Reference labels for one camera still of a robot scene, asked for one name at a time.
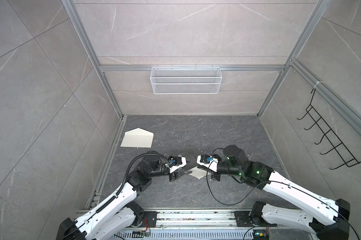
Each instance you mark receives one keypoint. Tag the aluminium frame back rail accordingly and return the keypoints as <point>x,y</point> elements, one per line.
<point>225,67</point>

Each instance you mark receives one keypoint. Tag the aluminium frame left post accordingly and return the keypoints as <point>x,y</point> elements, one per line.
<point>76,21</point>

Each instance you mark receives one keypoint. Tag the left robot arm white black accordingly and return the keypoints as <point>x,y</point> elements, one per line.
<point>119,210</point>

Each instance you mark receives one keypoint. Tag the aluminium frame right post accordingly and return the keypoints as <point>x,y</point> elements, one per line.
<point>313,20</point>

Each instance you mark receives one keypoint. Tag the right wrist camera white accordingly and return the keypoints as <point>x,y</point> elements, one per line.
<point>208,161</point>

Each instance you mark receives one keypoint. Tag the black wire hook rack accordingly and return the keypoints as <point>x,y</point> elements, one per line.
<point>329,134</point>

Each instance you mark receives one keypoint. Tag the aluminium frame right rail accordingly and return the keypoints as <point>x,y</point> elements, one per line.
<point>334,100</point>

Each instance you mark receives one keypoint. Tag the white paper envelope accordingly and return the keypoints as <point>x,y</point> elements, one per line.
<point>137,138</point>

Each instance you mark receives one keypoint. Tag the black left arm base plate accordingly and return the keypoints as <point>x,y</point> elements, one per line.
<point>147,218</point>

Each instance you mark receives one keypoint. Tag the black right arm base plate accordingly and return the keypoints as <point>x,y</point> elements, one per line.
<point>244,219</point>

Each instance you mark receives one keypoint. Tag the grey slotted cable duct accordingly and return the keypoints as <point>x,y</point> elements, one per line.
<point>187,235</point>

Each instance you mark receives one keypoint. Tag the aluminium frame post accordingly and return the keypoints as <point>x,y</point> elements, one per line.
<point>313,20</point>
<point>76,21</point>

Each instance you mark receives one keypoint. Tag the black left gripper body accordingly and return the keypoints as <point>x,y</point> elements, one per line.
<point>173,177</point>

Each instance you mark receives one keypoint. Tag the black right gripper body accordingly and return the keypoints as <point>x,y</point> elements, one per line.
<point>221,170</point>

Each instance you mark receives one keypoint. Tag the white wire mesh basket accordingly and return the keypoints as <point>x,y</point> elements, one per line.
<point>185,81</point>

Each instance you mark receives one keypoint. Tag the aluminium frame rail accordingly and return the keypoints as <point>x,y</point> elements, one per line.
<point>225,67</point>
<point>334,100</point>

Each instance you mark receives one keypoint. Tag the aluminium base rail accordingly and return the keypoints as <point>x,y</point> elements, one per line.
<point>192,217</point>

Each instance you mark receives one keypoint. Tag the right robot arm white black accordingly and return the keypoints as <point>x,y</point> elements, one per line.
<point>327,219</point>

